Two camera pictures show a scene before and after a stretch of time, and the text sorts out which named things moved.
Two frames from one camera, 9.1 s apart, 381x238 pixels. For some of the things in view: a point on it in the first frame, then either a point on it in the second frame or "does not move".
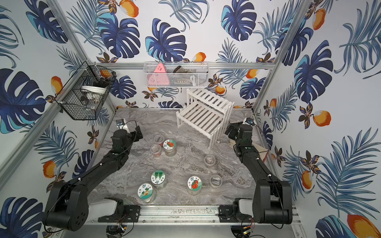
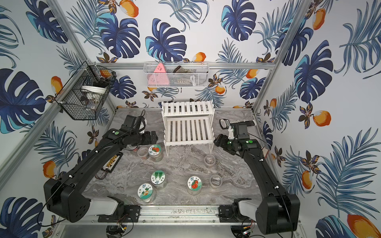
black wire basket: x=83 y=96 does not move
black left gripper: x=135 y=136 to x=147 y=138
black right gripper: x=235 y=130 to x=221 y=142
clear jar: x=210 y=160 does not move
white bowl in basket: x=98 y=90 does not move
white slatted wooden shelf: x=206 y=115 to x=188 y=123
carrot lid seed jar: x=147 y=193 does not move
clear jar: x=216 y=181 does not move
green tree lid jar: x=158 y=180 does not move
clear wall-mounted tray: x=176 y=74 does not move
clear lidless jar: x=156 y=149 to x=142 y=153
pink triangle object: x=159 y=77 does not move
